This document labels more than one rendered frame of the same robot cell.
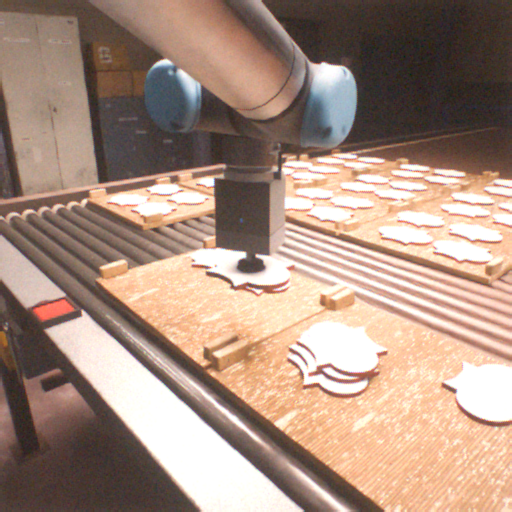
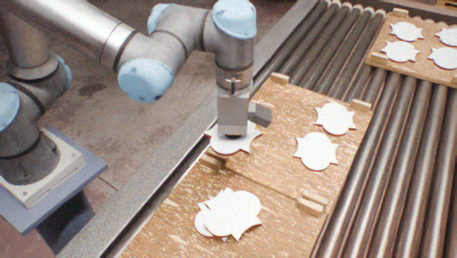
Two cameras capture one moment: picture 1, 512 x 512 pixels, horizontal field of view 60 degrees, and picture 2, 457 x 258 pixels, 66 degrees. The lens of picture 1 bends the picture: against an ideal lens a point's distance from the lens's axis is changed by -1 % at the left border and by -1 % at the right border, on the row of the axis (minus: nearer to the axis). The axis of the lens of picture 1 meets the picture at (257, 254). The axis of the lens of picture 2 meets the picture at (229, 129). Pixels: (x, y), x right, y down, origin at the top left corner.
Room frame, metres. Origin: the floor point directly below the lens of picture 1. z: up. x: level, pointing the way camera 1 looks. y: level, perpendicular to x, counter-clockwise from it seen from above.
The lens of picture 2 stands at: (0.42, -0.53, 1.65)
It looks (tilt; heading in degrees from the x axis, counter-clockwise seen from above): 45 degrees down; 71
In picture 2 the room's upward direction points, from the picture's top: straight up
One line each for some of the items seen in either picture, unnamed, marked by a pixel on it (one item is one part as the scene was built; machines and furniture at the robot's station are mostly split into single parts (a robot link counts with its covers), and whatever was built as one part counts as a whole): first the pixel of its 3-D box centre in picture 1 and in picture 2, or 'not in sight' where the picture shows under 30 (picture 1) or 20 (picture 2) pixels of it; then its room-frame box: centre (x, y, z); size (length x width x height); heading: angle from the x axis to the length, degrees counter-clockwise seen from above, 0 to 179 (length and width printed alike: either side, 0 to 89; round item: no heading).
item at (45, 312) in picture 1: (55, 312); not in sight; (0.74, 0.39, 0.92); 0.06 x 0.06 x 0.01; 42
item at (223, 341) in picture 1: (221, 346); (217, 156); (0.59, 0.06, 0.95); 0.06 x 0.02 x 0.03; 131
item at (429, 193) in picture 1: (382, 186); not in sight; (1.68, -0.48, 0.94); 0.41 x 0.35 x 0.04; 42
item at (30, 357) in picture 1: (33, 340); not in sight; (0.89, 0.53, 0.77); 0.14 x 0.11 x 0.18; 42
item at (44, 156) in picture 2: not in sight; (23, 150); (0.11, 0.23, 0.96); 0.15 x 0.15 x 0.10
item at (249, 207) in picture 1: (258, 203); (244, 102); (0.64, 0.00, 1.17); 0.12 x 0.09 x 0.16; 157
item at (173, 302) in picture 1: (216, 290); (293, 134); (0.82, 0.08, 0.93); 0.41 x 0.35 x 0.02; 41
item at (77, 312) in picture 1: (55, 311); not in sight; (0.74, 0.39, 0.92); 0.08 x 0.08 x 0.02; 42
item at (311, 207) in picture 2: (342, 299); (309, 206); (0.75, -0.16, 0.95); 0.06 x 0.02 x 0.03; 132
